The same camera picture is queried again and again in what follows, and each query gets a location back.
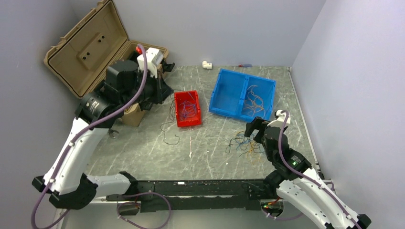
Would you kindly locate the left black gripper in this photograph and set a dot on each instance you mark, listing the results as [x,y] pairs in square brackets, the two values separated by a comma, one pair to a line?
[162,90]

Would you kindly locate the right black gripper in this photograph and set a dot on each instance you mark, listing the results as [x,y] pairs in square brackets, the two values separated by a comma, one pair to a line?
[257,125]

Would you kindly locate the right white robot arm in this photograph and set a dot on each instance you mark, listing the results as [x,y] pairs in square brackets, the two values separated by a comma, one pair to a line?
[297,181]

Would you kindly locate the white pipe elbow fitting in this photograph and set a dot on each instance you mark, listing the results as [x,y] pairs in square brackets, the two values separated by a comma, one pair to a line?
[207,65]

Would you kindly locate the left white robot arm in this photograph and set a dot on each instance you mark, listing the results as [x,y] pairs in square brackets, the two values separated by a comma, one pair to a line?
[126,83]

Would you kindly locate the red plastic bin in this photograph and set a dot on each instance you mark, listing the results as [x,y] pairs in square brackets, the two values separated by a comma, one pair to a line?
[187,109]

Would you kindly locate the blue plastic bin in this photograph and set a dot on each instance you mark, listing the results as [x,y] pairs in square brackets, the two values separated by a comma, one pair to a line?
[242,96]

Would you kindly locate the silver wrench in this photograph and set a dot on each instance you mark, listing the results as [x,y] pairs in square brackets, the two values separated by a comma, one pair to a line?
[113,133]

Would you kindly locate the tan plastic toolbox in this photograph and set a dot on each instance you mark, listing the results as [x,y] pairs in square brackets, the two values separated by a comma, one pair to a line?
[99,40]

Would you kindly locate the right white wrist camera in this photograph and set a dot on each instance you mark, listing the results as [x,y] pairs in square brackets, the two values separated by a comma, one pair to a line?
[282,117]

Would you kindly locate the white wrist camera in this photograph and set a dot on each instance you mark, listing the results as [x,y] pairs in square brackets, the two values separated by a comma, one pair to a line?
[153,56]
[282,117]

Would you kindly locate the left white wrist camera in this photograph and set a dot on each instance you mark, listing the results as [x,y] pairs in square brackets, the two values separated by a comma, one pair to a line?
[153,56]

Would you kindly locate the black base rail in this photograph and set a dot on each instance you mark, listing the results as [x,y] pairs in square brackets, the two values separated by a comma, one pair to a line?
[199,194]

